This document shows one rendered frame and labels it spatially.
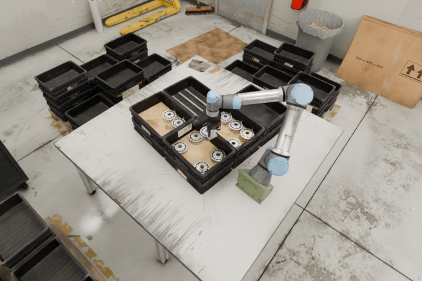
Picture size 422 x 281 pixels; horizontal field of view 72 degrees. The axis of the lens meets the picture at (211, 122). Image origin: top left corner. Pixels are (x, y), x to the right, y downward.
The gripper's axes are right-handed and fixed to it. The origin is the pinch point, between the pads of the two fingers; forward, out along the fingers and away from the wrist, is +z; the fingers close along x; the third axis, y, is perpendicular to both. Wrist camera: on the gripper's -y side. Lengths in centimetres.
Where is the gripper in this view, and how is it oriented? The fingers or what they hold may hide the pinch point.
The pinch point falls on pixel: (207, 135)
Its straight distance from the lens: 186.9
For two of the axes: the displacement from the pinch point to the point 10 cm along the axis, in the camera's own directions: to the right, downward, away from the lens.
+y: 9.9, -0.5, 1.1
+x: -1.1, -7.2, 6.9
